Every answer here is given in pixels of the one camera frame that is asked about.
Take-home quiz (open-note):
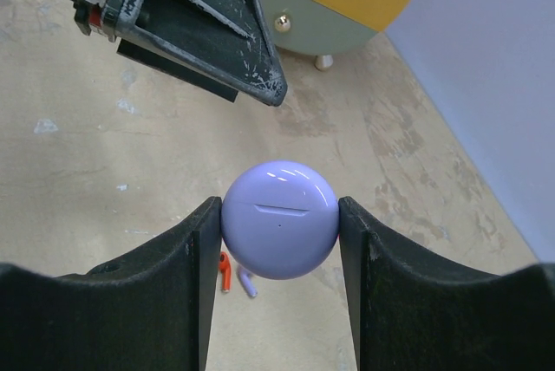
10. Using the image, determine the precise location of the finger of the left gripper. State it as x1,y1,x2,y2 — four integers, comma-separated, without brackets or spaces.
70,0,287,107

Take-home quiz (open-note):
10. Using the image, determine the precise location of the upper orange earbud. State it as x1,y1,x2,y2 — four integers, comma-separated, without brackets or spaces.
219,251,232,293

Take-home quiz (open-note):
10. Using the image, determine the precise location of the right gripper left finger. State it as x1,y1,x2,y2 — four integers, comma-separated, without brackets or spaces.
1,197,222,370

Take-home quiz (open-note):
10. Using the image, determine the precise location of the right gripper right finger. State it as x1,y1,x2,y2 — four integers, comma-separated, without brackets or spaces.
339,197,554,370

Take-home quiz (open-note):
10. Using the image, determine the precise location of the purple earbud charging case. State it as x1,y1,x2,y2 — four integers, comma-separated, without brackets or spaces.
221,160,339,280

